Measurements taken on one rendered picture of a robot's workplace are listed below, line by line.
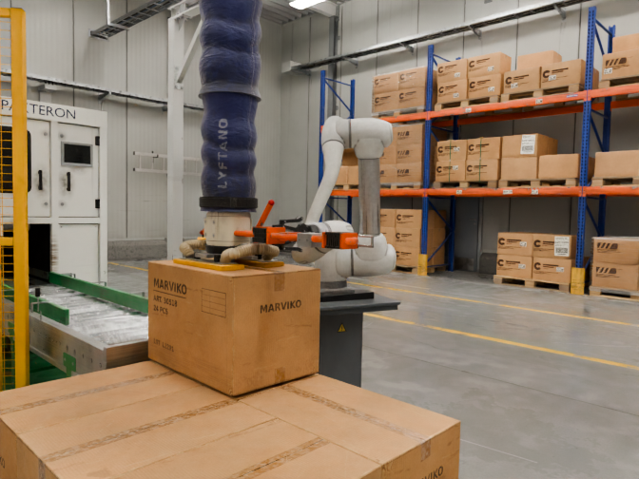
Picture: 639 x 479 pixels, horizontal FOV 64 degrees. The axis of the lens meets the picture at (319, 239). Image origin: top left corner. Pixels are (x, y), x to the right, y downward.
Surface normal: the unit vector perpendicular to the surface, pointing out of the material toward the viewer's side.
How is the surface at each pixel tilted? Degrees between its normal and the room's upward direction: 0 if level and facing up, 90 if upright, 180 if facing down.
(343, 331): 90
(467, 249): 90
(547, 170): 91
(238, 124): 76
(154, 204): 90
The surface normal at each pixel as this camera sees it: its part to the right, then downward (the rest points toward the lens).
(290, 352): 0.70, 0.05
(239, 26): 0.38, -0.26
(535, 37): -0.69, 0.03
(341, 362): 0.44, 0.06
